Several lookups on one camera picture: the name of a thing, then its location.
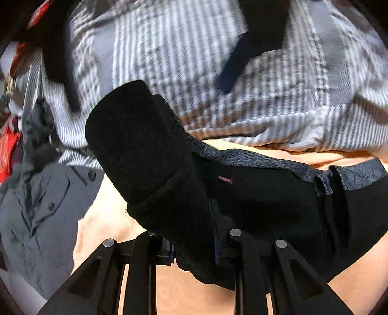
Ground grey button jacket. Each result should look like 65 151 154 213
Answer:
0 97 105 300

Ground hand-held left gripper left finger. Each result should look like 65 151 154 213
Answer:
38 232 176 315

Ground black pants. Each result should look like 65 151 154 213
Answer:
85 80 388 291

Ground grey striped duvet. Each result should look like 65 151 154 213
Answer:
15 0 388 170

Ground red patterned cushion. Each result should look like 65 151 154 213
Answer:
0 126 22 185
9 0 53 76

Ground blue patterned cloth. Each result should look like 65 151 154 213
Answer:
182 133 388 194

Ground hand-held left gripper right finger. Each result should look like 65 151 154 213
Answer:
209 199 358 315

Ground cream bed sheet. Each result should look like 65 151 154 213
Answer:
70 138 388 315

